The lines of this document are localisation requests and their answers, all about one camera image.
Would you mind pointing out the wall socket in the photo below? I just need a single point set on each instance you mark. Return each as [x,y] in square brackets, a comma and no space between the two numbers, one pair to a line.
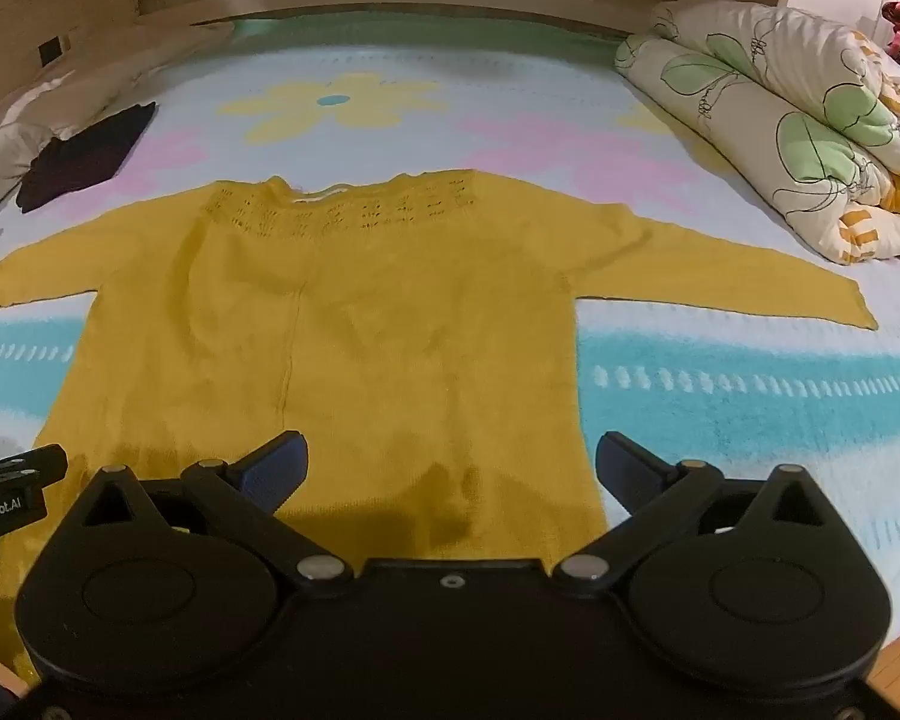
[54,49]

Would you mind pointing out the dark cloth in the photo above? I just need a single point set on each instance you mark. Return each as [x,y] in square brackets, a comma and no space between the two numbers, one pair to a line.
[86,157]

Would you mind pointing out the flower print blanket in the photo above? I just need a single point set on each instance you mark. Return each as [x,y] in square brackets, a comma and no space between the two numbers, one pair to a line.
[645,127]

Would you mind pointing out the floral print duvet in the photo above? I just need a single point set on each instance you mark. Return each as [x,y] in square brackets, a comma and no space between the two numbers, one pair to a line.
[787,120]

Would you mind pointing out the white pillow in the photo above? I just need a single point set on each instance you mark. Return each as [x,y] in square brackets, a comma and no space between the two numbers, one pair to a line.
[22,131]

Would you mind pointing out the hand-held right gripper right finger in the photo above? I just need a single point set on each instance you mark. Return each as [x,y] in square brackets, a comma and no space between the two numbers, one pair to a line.
[624,466]

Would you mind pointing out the yellow knit sweater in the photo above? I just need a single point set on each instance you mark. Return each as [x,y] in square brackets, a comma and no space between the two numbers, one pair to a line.
[390,315]

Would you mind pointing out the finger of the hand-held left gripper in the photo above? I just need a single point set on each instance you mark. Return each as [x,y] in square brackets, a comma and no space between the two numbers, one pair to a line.
[34,463]

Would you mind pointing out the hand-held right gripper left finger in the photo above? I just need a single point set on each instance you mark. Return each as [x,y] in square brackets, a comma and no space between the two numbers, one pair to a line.
[277,465]

